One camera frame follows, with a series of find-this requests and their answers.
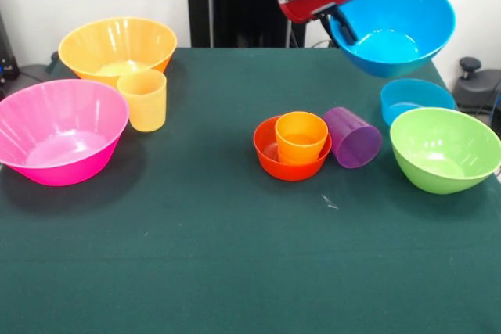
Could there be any large yellow-orange bowl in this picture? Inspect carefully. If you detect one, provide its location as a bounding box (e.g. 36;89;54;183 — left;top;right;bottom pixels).
57;16;178;90

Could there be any dark green table cloth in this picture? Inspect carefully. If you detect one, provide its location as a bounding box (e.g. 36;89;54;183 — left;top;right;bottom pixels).
0;47;501;334

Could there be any pink bowl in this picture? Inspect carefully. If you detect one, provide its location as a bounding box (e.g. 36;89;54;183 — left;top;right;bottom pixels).
0;78;130;187

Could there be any shallow blue bowl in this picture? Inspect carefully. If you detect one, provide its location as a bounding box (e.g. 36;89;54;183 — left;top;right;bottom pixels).
379;77;456;127

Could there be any yellow cup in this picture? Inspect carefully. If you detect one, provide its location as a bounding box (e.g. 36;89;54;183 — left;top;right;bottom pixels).
117;69;168;133

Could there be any orange cup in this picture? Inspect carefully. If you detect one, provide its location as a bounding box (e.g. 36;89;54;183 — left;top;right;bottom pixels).
274;111;330;166

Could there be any purple cup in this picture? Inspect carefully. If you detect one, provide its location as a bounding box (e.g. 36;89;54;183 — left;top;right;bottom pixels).
322;106;384;170

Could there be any dark grey round base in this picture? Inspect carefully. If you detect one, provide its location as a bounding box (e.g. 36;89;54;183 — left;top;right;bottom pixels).
453;56;501;114
17;50;62;77

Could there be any small red-orange bowl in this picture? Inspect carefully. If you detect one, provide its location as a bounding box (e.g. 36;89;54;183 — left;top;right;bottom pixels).
253;115;333;182

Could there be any deep blue bowl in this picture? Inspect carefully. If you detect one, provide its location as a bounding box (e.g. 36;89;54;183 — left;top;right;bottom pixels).
329;0;457;79

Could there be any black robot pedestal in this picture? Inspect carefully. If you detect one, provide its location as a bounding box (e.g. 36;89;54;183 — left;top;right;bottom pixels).
180;0;317;48

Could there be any lime green bowl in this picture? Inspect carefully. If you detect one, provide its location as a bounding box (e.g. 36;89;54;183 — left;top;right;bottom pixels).
389;106;501;195

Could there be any black electronics box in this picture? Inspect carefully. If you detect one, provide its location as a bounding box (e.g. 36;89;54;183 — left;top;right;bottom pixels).
0;11;20;81

